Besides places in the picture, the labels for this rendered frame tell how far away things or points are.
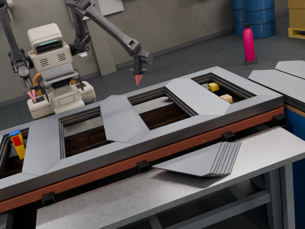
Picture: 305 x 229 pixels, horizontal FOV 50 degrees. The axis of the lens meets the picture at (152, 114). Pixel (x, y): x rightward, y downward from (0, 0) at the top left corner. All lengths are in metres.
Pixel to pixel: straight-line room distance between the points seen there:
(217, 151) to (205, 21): 5.85
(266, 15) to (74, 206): 5.61
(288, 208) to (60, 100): 1.66
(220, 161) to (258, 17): 5.25
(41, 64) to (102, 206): 1.31
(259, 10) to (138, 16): 2.22
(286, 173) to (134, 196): 0.74
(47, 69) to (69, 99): 0.26
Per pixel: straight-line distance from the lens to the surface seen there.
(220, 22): 7.43
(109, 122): 1.83
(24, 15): 6.02
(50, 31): 2.39
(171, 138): 1.57
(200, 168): 1.41
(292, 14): 6.30
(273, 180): 2.00
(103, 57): 6.19
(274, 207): 2.12
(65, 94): 2.50
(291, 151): 1.55
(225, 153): 1.51
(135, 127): 1.68
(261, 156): 1.52
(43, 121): 2.15
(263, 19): 6.56
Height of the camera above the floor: 1.58
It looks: 23 degrees down
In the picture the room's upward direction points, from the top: 13 degrees counter-clockwise
